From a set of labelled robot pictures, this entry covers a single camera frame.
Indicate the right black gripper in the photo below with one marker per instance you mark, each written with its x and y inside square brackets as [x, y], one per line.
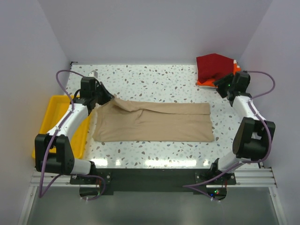
[221, 83]

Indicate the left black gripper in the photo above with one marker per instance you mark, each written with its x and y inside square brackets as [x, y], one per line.
[108, 96]

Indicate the red t shirt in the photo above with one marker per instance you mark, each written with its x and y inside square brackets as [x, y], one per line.
[213, 66]

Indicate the beige t shirt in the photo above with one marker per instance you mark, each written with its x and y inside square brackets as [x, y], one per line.
[121, 121]

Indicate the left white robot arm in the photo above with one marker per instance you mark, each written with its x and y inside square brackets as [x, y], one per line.
[53, 151]

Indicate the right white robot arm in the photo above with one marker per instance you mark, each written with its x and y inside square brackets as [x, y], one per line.
[253, 139]

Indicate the orange folded t shirt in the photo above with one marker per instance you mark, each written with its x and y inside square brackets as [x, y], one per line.
[209, 82]

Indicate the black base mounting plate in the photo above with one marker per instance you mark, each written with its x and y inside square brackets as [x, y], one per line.
[141, 180]

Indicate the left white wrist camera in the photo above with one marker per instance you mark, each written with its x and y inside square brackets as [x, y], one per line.
[93, 74]

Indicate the aluminium frame rail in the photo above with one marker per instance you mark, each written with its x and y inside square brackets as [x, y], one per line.
[252, 200]

